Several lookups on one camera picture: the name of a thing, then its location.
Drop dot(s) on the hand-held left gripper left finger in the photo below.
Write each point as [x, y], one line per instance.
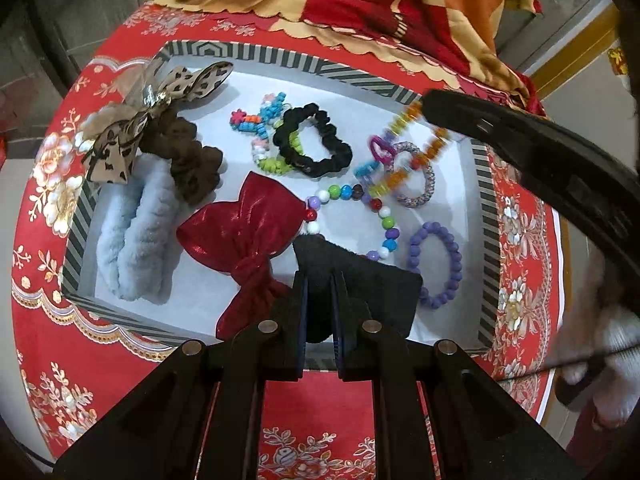
[301, 320]

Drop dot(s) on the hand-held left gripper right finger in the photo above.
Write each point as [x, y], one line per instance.
[340, 325]

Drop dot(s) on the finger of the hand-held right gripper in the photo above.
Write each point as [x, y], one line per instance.
[530, 155]

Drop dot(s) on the black fuzzy hair accessory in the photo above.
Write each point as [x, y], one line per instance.
[375, 285]

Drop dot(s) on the striped rim white box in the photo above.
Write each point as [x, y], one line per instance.
[350, 210]

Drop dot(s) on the shiny red bow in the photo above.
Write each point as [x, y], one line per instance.
[240, 230]

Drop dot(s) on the glass block window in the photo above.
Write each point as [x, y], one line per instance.
[565, 5]

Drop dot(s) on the black scrunchie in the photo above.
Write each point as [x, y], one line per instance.
[330, 160]

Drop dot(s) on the light blue fluffy headband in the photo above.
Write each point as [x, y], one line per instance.
[145, 230]

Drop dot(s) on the orange red folded blanket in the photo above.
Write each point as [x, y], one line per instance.
[400, 10]

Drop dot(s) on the brown scrunchie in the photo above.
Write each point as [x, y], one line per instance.
[187, 155]

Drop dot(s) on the red floral tablecloth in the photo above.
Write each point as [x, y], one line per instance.
[45, 320]

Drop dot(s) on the grey wooden door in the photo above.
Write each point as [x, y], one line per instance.
[75, 15]

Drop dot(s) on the yellow wooden frame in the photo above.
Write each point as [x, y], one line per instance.
[580, 55]

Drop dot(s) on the torn wall sticker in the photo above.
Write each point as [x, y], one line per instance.
[619, 61]

